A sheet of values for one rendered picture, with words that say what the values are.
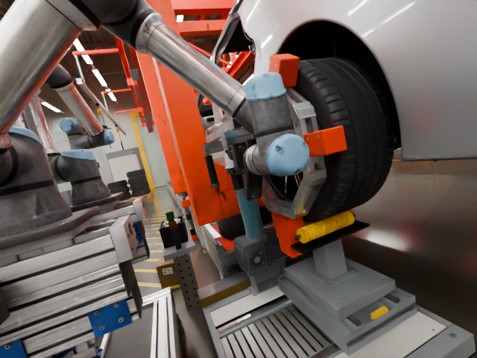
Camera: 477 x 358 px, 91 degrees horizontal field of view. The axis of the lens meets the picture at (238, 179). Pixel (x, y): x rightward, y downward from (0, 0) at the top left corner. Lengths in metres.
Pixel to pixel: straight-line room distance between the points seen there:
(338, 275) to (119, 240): 0.93
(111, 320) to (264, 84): 0.68
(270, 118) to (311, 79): 0.42
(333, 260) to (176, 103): 1.10
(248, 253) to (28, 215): 0.91
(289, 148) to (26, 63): 0.46
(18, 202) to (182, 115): 0.88
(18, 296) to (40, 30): 0.53
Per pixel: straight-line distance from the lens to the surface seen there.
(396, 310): 1.19
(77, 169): 1.17
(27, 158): 0.70
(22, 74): 0.56
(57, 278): 0.70
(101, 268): 0.68
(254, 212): 1.06
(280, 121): 0.44
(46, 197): 0.70
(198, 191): 1.33
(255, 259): 1.29
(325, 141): 0.68
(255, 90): 0.45
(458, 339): 1.24
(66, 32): 0.56
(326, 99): 0.79
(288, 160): 0.42
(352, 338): 1.08
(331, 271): 1.19
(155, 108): 3.34
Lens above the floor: 0.88
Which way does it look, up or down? 6 degrees down
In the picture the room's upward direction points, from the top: 13 degrees counter-clockwise
